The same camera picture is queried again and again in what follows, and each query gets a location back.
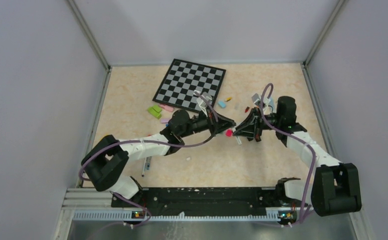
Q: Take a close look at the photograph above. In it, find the pale purple highlighter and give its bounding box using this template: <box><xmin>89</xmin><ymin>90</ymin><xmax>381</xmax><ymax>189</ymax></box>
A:
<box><xmin>160</xmin><ymin>118</ymin><xmax>170</xmax><ymax>124</ymax></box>

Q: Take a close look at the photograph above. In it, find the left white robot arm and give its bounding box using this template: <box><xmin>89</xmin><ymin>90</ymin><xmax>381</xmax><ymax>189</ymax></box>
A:
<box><xmin>79</xmin><ymin>109</ymin><xmax>236</xmax><ymax>207</ymax></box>

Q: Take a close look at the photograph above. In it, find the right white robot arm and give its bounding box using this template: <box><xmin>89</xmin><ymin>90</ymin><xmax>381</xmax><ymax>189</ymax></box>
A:
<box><xmin>233</xmin><ymin>94</ymin><xmax>362</xmax><ymax>217</ymax></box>

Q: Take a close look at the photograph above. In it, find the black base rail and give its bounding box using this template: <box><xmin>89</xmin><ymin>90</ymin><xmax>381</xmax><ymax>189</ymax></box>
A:
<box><xmin>129</xmin><ymin>187</ymin><xmax>301</xmax><ymax>207</ymax></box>

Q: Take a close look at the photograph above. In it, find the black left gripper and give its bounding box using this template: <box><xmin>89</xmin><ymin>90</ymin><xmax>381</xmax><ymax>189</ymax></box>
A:
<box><xmin>178</xmin><ymin>102</ymin><xmax>234</xmax><ymax>137</ymax></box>

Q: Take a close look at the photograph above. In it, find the pink cap of highlighter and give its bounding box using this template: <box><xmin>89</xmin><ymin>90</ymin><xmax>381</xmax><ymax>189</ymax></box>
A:
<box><xmin>225</xmin><ymin>129</ymin><xmax>233</xmax><ymax>137</ymax></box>

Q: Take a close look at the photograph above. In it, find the black grey chessboard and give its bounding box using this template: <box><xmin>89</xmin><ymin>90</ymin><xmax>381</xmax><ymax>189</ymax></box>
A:
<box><xmin>152</xmin><ymin>58</ymin><xmax>226</xmax><ymax>113</ymax></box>

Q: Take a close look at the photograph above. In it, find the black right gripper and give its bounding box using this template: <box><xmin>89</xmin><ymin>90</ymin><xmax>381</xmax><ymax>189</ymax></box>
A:
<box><xmin>233</xmin><ymin>107</ymin><xmax>282</xmax><ymax>140</ymax></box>

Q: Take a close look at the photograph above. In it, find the pink highlighter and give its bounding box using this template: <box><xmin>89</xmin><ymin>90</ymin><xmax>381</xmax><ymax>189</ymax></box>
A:
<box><xmin>158</xmin><ymin>103</ymin><xmax>174</xmax><ymax>113</ymax></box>

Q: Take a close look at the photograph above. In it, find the grey white pen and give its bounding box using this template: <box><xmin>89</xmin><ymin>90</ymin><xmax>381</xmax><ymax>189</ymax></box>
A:
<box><xmin>233</xmin><ymin>133</ymin><xmax>242</xmax><ymax>146</ymax></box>

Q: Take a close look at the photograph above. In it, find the light blue highlighter cap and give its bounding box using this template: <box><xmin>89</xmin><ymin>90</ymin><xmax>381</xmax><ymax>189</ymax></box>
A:
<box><xmin>217</xmin><ymin>101</ymin><xmax>227</xmax><ymax>109</ymax></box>

